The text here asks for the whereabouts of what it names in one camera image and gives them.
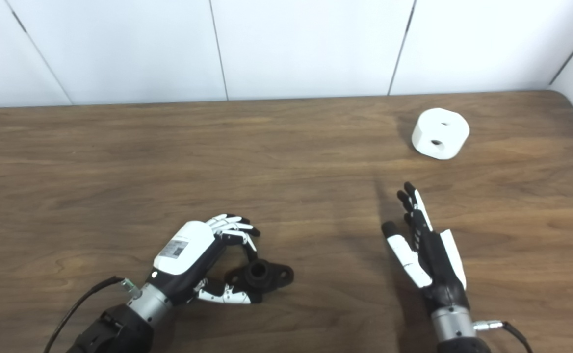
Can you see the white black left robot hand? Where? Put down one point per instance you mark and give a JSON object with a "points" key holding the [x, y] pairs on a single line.
{"points": [[183, 252]]}

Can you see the black flanged holder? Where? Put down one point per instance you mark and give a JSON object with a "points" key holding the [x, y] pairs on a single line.
{"points": [[267, 274]]}

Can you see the round white piece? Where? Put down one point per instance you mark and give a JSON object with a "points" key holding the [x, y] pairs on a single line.
{"points": [[446, 130]]}

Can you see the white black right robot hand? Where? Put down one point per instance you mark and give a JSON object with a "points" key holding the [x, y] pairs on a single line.
{"points": [[438, 264]]}

